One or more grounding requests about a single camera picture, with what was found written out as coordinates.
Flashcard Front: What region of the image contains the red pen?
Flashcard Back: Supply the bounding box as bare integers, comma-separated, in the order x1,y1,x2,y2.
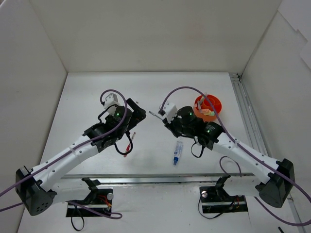
124,132,136,157

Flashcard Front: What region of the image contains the blue pen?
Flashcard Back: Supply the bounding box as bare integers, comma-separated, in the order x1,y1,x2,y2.
149,111,162,121

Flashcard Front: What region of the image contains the yellow highlighter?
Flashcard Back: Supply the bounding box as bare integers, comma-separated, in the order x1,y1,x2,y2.
199,109,215,117

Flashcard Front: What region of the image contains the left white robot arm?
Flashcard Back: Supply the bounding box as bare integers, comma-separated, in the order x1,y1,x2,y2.
15,98,146,216

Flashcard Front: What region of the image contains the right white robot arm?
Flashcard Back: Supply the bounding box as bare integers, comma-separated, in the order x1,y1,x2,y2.
158,103,294,208

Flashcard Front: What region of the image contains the orange round container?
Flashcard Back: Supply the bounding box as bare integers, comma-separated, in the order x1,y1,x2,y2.
193,95,222,122

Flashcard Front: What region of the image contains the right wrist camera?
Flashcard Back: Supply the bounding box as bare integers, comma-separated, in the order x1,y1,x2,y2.
158,101,177,123

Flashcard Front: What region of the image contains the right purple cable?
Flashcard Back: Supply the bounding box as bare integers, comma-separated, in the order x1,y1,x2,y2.
162,86,311,228

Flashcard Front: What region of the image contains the aluminium rail frame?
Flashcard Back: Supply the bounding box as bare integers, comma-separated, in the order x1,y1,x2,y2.
36,72,304,233

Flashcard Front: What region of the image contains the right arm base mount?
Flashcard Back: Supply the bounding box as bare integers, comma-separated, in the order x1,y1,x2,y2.
198,186,248,216

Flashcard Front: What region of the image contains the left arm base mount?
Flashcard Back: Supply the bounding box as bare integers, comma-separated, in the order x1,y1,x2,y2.
66,187,113,217

